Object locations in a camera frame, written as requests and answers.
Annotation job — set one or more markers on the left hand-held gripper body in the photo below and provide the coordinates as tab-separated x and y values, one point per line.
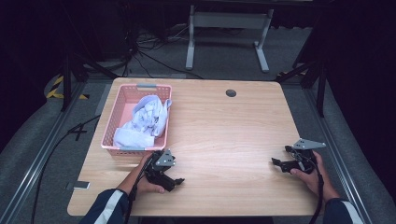
162	160

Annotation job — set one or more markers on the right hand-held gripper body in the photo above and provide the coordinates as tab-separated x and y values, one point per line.
306	155

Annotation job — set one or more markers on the white printed cloth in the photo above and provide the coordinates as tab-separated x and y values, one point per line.
146	121

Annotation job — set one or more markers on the pink plastic basket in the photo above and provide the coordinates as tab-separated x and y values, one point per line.
126	112

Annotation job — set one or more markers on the person's left hand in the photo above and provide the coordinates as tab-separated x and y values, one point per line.
143	185

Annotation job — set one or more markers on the person's right hand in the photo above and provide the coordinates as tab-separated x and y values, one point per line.
316	180

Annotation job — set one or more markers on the black metal stand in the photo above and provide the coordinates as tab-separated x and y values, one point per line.
320	90

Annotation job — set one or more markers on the grey round table grommet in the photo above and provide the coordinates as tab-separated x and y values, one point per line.
231	93

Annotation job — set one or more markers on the black tripod stand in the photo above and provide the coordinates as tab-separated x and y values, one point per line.
66	84

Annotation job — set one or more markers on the metal floor rail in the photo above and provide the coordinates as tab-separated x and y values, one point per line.
34	168
336	149

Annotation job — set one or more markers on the grey metal desk frame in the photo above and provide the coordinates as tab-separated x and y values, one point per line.
230	20

